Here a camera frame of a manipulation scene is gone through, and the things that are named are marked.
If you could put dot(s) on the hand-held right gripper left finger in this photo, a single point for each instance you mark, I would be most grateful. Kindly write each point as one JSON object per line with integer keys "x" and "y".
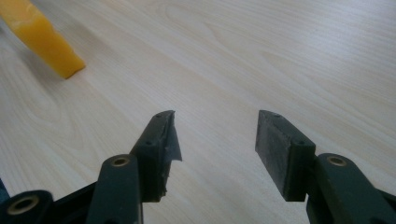
{"x": 152, "y": 161}

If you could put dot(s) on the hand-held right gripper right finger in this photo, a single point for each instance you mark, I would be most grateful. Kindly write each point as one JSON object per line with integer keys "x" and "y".
{"x": 289, "y": 161}

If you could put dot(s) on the yellow plastic block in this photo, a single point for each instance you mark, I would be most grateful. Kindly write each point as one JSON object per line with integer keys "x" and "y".
{"x": 40, "y": 37}

